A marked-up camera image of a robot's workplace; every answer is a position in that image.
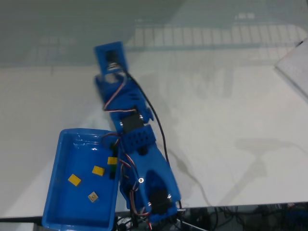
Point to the blue plastic bin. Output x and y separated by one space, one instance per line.
72 204

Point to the small tan square piece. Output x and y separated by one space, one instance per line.
93 196

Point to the yellow lego brick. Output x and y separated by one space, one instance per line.
98 170
74 180

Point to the grey flat board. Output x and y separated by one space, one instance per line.
294 65

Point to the blue gripper camera mount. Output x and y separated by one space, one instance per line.
101 60

